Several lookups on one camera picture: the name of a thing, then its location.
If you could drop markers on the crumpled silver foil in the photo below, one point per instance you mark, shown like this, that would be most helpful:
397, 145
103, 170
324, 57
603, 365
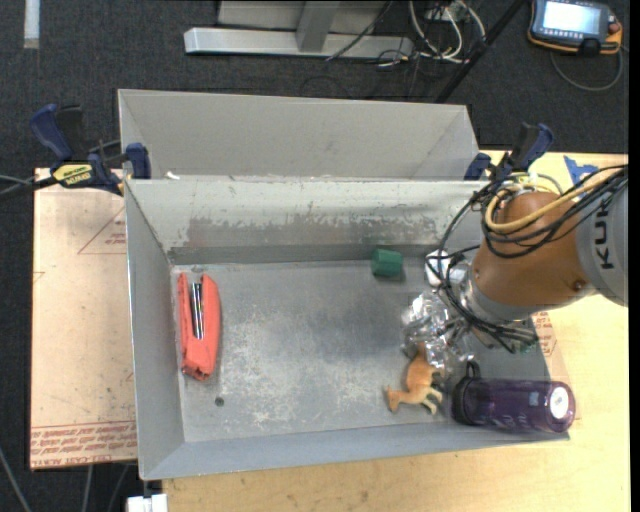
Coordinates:
425, 325

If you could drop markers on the purple plastic bottle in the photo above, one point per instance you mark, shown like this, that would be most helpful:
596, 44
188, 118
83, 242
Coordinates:
505, 404

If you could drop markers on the orange toy animal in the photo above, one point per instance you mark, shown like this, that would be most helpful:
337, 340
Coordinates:
419, 381

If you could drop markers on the dark green block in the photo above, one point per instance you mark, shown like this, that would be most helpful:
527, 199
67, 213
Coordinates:
386, 263

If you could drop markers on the grey metal bin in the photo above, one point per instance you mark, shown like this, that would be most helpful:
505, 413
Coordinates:
310, 340

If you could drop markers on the red stapler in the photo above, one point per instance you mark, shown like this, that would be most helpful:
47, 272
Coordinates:
202, 345

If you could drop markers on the brown cardboard board, red print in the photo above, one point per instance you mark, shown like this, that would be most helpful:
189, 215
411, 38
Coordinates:
80, 310

